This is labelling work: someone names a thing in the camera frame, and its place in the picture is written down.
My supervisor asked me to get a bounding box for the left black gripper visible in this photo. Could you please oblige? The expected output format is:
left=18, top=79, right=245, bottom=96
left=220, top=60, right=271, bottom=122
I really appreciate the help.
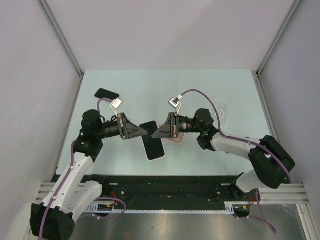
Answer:
left=96, top=112, right=147, bottom=140

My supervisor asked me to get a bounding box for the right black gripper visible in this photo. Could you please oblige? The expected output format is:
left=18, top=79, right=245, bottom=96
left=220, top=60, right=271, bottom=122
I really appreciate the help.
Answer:
left=151, top=112, right=203, bottom=140

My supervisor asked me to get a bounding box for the blue phone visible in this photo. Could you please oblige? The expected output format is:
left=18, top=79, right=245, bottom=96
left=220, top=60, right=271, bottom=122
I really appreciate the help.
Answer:
left=139, top=121, right=165, bottom=160

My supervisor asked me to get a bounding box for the black phone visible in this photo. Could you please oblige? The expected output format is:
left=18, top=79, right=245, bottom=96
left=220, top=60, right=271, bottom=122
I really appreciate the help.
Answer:
left=94, top=88, right=120, bottom=101

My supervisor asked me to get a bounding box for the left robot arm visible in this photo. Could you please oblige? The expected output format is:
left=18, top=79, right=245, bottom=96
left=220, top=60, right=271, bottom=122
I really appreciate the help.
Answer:
left=30, top=109, right=147, bottom=240

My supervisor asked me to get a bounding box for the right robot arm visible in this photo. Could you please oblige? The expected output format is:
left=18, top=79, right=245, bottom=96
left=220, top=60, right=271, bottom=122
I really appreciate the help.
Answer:
left=152, top=108, right=295, bottom=201

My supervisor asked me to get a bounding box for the pink phone case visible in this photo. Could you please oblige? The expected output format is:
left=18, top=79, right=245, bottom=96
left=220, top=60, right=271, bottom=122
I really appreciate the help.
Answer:
left=164, top=132, right=185, bottom=145

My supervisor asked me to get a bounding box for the clear phone case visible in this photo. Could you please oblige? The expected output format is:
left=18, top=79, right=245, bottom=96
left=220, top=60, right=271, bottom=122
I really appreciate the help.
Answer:
left=214, top=103, right=228, bottom=128

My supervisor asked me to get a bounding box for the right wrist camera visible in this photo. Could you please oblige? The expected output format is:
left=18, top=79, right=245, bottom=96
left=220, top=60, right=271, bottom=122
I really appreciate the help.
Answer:
left=168, top=95, right=182, bottom=110

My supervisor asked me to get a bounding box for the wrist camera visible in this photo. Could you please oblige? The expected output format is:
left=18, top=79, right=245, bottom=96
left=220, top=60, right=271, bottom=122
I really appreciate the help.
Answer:
left=110, top=97, right=123, bottom=111
left=168, top=95, right=182, bottom=110

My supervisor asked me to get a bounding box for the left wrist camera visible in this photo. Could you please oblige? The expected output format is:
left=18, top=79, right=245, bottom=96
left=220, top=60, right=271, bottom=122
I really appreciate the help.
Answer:
left=110, top=97, right=123, bottom=111

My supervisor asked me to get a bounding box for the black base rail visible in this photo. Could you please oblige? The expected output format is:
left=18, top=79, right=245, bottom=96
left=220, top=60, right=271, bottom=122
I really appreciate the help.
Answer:
left=80, top=174, right=261, bottom=212

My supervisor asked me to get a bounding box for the white cable duct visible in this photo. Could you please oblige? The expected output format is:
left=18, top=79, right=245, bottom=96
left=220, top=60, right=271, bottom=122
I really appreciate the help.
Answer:
left=72, top=201, right=253, bottom=215

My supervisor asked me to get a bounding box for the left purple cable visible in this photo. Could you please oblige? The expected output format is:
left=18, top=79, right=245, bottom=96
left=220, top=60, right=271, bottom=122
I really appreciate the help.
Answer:
left=39, top=98, right=127, bottom=225

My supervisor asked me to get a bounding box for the purple cable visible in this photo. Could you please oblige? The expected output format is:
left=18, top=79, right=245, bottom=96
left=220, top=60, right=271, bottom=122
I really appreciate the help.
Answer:
left=39, top=98, right=127, bottom=225
left=178, top=88, right=295, bottom=233

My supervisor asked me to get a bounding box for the right aluminium frame post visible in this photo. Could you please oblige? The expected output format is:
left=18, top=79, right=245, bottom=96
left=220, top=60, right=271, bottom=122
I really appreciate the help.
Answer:
left=256, top=0, right=305, bottom=76

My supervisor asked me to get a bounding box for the aluminium frame post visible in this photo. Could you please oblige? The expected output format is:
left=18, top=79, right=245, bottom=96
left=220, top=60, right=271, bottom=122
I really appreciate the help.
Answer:
left=36, top=0, right=84, bottom=80
left=256, top=0, right=305, bottom=76

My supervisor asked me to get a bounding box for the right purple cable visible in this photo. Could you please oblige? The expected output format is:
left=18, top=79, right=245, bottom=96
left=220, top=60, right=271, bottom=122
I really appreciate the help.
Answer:
left=178, top=88, right=295, bottom=233

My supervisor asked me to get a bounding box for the left aluminium frame post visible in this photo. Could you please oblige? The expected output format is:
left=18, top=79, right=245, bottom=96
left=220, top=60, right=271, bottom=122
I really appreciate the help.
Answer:
left=36, top=0, right=84, bottom=80

